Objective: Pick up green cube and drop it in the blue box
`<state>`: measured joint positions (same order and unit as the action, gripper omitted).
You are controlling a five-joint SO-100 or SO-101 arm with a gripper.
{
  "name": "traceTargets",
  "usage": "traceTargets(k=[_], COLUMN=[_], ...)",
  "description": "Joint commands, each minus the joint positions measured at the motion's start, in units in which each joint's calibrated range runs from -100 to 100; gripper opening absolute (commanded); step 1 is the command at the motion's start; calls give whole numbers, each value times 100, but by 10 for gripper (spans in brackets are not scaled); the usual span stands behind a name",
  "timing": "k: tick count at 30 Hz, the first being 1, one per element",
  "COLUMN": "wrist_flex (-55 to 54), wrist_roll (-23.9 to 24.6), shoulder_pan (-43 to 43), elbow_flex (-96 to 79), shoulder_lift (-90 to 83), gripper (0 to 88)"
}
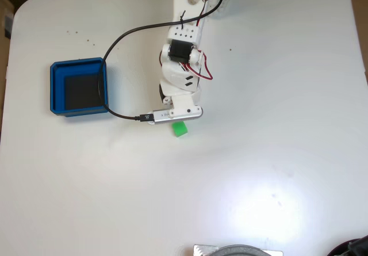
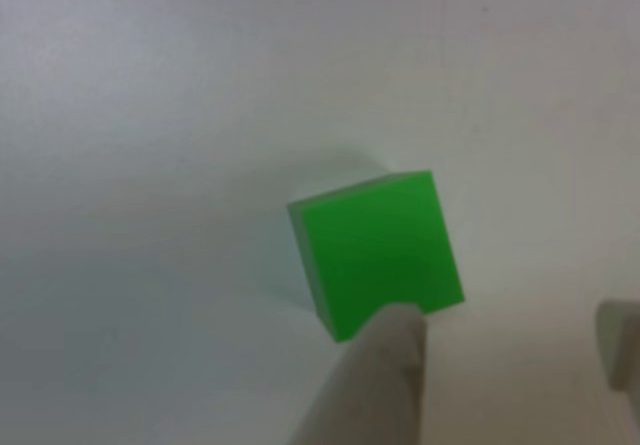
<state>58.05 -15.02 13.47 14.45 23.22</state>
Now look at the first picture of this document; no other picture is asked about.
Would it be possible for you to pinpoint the green cube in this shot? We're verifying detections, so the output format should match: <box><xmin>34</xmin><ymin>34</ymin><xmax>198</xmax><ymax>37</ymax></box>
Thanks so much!
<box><xmin>171</xmin><ymin>121</ymin><xmax>189</xmax><ymax>139</ymax></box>

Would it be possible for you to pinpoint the blue square box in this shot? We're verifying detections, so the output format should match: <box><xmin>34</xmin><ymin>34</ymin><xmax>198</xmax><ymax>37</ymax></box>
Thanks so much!
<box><xmin>49</xmin><ymin>56</ymin><xmax>110</xmax><ymax>118</ymax></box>

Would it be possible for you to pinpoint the silver metal plate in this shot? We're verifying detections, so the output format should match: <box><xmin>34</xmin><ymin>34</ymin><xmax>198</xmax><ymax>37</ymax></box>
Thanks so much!
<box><xmin>193</xmin><ymin>243</ymin><xmax>284</xmax><ymax>256</ymax></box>

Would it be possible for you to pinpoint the dark round stand base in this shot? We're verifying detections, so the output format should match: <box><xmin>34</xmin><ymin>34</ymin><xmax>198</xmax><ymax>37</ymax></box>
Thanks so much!
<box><xmin>211</xmin><ymin>244</ymin><xmax>273</xmax><ymax>256</ymax></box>

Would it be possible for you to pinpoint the black object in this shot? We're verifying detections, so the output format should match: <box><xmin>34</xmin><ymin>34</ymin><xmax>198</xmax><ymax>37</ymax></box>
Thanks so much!
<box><xmin>327</xmin><ymin>234</ymin><xmax>368</xmax><ymax>256</ymax></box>

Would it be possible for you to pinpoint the silver wrist camera bar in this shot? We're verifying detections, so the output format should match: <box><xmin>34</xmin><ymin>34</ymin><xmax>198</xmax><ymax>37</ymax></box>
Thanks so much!
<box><xmin>147</xmin><ymin>94</ymin><xmax>204</xmax><ymax>126</ymax></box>

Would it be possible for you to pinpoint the red servo wire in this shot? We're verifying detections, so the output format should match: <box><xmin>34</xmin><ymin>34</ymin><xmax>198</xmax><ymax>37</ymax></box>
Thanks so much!
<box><xmin>178</xmin><ymin>50</ymin><xmax>214</xmax><ymax>81</ymax></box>
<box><xmin>196</xmin><ymin>0</ymin><xmax>228</xmax><ymax>27</ymax></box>

